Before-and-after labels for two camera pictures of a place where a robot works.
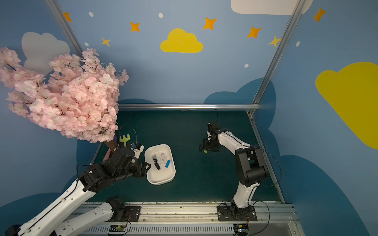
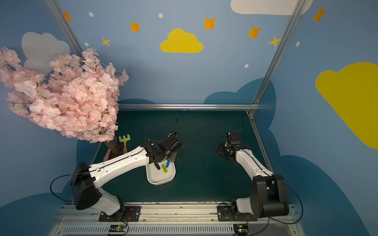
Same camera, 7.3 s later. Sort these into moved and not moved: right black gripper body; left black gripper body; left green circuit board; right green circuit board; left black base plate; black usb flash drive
Moved: right black gripper body; left black gripper body
Not moved: right green circuit board; left black base plate; left green circuit board; black usb flash drive
